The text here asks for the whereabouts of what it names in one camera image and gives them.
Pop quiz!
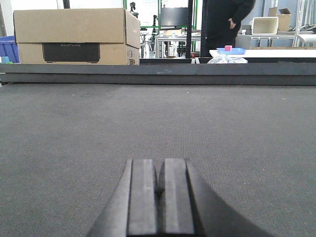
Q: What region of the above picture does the white plastic bin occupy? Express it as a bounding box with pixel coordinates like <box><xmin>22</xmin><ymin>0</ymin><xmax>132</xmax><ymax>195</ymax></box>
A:
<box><xmin>251</xmin><ymin>16</ymin><xmax>279</xmax><ymax>35</ymax></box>

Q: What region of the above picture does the large cardboard box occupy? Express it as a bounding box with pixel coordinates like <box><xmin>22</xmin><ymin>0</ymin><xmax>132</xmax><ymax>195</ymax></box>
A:
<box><xmin>13</xmin><ymin>8</ymin><xmax>140</xmax><ymax>65</ymax></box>

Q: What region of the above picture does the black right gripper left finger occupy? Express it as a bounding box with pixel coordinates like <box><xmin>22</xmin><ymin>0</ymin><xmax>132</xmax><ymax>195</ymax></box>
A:
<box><xmin>87</xmin><ymin>159</ymin><xmax>158</xmax><ymax>237</ymax></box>

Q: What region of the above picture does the black metal post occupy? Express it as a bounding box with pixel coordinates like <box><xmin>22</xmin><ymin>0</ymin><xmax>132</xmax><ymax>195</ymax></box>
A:
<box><xmin>186</xmin><ymin>0</ymin><xmax>193</xmax><ymax>59</ymax></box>

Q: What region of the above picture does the black foam board stack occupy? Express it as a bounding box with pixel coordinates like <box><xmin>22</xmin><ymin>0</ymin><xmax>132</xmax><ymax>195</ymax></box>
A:
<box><xmin>0</xmin><ymin>63</ymin><xmax>316</xmax><ymax>86</ymax></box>

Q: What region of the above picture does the blue storage crate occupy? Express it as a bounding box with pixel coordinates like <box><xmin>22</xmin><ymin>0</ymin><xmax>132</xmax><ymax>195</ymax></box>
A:
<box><xmin>0</xmin><ymin>36</ymin><xmax>19</xmax><ymax>63</ymax></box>

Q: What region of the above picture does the blue shallow tray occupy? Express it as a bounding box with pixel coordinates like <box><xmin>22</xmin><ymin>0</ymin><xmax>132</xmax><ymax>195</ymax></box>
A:
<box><xmin>217</xmin><ymin>48</ymin><xmax>246</xmax><ymax>55</ymax></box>

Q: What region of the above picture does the small cardboard box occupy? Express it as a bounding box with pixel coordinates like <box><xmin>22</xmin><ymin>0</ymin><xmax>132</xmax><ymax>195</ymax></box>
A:
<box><xmin>268</xmin><ymin>7</ymin><xmax>291</xmax><ymax>32</ymax></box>

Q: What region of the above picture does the clear plastic bag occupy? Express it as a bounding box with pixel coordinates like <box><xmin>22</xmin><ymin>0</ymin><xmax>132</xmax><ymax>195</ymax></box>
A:
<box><xmin>207</xmin><ymin>55</ymin><xmax>248</xmax><ymax>64</ymax></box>

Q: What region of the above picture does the pink cube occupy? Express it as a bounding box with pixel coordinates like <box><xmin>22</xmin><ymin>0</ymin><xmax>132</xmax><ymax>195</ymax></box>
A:
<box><xmin>224</xmin><ymin>45</ymin><xmax>233</xmax><ymax>51</ymax></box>

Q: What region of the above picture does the black monitor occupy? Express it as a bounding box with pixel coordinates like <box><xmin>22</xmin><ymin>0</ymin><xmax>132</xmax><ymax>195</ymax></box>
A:
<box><xmin>160</xmin><ymin>7</ymin><xmax>188</xmax><ymax>27</ymax></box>

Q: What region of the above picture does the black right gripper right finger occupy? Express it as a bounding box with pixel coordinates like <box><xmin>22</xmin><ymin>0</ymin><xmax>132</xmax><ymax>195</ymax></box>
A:
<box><xmin>159</xmin><ymin>158</ymin><xmax>271</xmax><ymax>237</ymax></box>

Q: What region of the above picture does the person in black clothes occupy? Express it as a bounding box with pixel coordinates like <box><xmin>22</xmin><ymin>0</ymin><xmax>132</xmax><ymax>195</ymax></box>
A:
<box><xmin>205</xmin><ymin>0</ymin><xmax>255</xmax><ymax>56</ymax></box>

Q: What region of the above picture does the white table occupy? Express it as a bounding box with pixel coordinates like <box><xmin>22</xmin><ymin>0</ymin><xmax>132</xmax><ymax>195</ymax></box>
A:
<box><xmin>210</xmin><ymin>48</ymin><xmax>316</xmax><ymax>63</ymax></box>

